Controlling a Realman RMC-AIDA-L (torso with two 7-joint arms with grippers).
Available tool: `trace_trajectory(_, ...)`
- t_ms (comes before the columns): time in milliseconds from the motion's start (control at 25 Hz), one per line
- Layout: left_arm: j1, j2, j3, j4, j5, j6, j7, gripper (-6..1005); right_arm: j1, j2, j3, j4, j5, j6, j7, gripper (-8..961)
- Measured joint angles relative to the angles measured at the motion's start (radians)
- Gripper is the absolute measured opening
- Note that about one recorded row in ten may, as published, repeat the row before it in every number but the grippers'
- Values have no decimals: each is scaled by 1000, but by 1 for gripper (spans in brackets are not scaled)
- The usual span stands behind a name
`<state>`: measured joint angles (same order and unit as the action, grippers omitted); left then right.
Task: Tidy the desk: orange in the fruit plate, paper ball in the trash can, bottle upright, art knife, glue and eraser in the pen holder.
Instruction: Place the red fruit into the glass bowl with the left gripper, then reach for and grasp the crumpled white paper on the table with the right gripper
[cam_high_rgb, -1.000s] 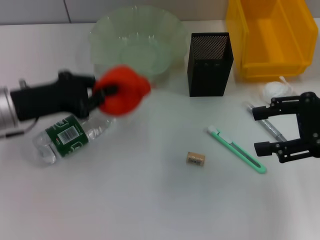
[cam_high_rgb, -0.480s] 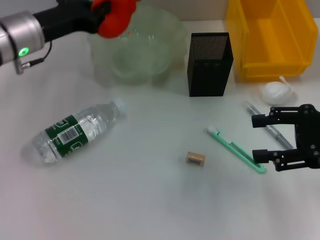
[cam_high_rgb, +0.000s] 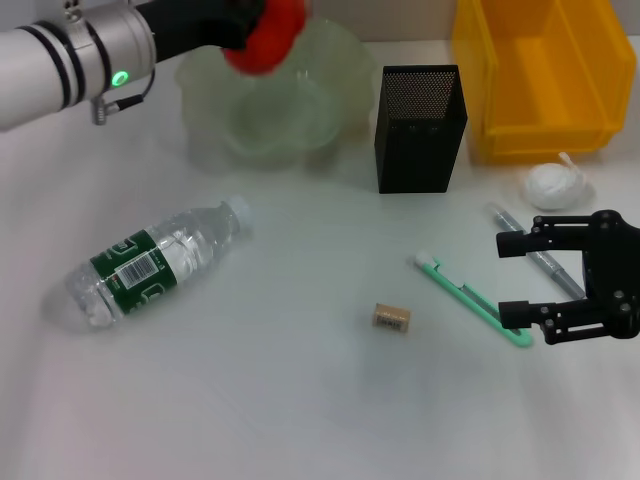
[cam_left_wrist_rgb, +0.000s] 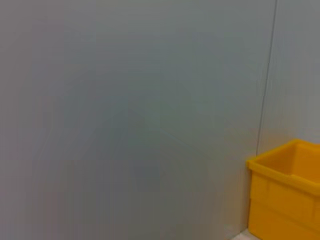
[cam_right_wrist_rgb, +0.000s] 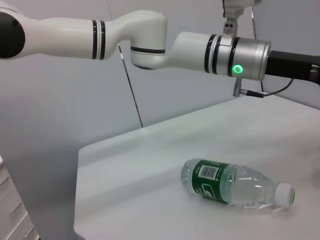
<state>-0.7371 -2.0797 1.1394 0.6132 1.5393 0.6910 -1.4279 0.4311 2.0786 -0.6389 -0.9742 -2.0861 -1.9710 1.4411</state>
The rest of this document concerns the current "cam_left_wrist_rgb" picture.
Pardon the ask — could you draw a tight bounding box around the yellow plastic storage bin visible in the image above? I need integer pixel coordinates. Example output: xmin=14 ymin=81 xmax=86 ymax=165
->
xmin=246 ymin=138 xmax=320 ymax=240

